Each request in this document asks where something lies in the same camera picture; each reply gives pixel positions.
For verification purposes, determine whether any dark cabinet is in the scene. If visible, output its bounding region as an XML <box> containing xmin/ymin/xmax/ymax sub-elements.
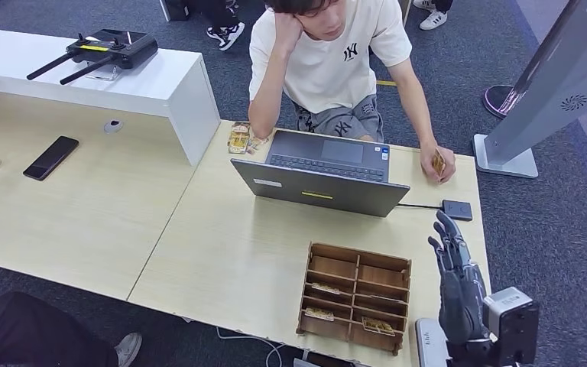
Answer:
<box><xmin>159</xmin><ymin>0</ymin><xmax>193</xmax><ymax>22</ymax></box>

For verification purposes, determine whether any person's left hand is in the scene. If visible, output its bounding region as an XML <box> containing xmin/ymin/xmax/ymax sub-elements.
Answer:
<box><xmin>420</xmin><ymin>141</ymin><xmax>458</xmax><ymax>184</ymax></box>

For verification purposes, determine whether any person in dark trousers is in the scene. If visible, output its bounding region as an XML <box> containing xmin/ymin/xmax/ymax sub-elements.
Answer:
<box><xmin>0</xmin><ymin>291</ymin><xmax>144</xmax><ymax>367</ymax></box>

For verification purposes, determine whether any small black square pad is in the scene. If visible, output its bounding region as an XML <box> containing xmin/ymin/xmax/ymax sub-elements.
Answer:
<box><xmin>441</xmin><ymin>199</ymin><xmax>475</xmax><ymax>222</ymax></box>

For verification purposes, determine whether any bystander with white shoes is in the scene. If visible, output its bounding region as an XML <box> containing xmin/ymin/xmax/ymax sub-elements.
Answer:
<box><xmin>413</xmin><ymin>0</ymin><xmax>454</xmax><ymax>31</ymax></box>

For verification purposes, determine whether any white cable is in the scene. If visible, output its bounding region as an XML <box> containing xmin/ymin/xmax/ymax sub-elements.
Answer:
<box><xmin>216</xmin><ymin>327</ymin><xmax>285</xmax><ymax>367</ymax></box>

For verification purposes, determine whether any wooden compartment card box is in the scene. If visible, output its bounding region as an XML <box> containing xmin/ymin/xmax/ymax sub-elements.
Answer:
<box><xmin>296</xmin><ymin>242</ymin><xmax>413</xmax><ymax>357</ymax></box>

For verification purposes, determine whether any white card reader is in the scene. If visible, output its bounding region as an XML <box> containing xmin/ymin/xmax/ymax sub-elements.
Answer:
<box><xmin>414</xmin><ymin>317</ymin><xmax>452</xmax><ymax>367</ymax></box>

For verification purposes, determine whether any person's right hand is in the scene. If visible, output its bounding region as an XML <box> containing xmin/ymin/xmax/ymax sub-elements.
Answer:
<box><xmin>272</xmin><ymin>12</ymin><xmax>305</xmax><ymax>54</ymax></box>

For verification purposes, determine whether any grey laptop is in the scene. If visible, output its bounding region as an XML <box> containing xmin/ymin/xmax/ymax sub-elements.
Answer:
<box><xmin>230</xmin><ymin>128</ymin><xmax>412</xmax><ymax>219</ymax></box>

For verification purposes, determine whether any pale and black wrist camera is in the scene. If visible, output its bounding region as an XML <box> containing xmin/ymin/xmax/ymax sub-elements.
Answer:
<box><xmin>482</xmin><ymin>286</ymin><xmax>540</xmax><ymax>367</ymax></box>

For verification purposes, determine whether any white desk riser shelf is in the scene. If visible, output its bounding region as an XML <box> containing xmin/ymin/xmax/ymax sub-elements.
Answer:
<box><xmin>0</xmin><ymin>26</ymin><xmax>222</xmax><ymax>168</ymax></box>

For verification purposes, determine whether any bystander with black shoes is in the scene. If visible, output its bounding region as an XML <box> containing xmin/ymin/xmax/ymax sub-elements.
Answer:
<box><xmin>204</xmin><ymin>0</ymin><xmax>246</xmax><ymax>52</ymax></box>

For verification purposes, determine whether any pale patterned card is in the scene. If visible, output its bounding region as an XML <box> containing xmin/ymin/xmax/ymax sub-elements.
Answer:
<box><xmin>245</xmin><ymin>132</ymin><xmax>272</xmax><ymax>155</ymax></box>

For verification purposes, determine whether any black smartphone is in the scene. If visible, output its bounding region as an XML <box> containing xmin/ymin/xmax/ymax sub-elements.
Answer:
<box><xmin>22</xmin><ymin>135</ymin><xmax>79</xmax><ymax>182</ymax></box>

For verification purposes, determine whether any clear controller stand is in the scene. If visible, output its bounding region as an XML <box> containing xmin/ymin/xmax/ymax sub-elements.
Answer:
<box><xmin>84</xmin><ymin>63</ymin><xmax>122</xmax><ymax>83</ymax></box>

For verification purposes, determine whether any grey kiosk stand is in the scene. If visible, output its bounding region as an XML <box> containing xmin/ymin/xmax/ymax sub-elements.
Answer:
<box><xmin>473</xmin><ymin>0</ymin><xmax>587</xmax><ymax>180</ymax></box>

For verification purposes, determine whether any round metal stanchion base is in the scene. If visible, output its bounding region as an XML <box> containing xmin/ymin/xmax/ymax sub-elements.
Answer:
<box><xmin>483</xmin><ymin>84</ymin><xmax>520</xmax><ymax>119</ymax></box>

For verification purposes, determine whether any gold patterned card pile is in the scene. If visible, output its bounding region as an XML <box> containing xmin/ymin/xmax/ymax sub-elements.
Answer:
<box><xmin>227</xmin><ymin>121</ymin><xmax>252</xmax><ymax>155</ymax></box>

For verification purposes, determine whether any black remote controller with antennas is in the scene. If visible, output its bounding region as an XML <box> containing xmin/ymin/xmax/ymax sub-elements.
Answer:
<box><xmin>26</xmin><ymin>28</ymin><xmax>160</xmax><ymax>86</ymax></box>

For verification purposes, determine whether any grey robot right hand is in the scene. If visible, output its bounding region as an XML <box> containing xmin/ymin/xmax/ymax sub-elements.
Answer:
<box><xmin>427</xmin><ymin>209</ymin><xmax>492</xmax><ymax>348</ymax></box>

